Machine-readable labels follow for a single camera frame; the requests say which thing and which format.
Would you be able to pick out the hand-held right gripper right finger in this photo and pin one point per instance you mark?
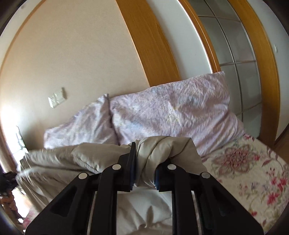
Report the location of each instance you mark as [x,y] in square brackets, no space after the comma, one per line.
[158,180]

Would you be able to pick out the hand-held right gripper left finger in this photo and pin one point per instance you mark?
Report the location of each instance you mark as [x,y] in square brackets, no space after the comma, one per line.
[130,172]

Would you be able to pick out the beige down jacket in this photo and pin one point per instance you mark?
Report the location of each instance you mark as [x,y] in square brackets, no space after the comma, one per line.
[90,158]

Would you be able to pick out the person's left hand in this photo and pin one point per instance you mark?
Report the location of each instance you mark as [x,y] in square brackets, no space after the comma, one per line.
[6,205]

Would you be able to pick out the small lilac pillow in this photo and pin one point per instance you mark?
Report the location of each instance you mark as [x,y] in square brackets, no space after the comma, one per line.
[83,126]

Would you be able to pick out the large lilac pillow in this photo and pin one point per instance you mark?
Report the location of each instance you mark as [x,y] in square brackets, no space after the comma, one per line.
[176,108]

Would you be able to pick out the floral bedspread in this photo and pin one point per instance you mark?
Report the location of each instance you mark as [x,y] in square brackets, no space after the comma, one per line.
[248,171]

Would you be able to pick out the frosted glass door panes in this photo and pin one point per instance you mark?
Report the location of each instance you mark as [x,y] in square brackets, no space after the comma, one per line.
[237,52]

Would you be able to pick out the white wall switch plate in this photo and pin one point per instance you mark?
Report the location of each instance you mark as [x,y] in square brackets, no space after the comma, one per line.
[57,97]

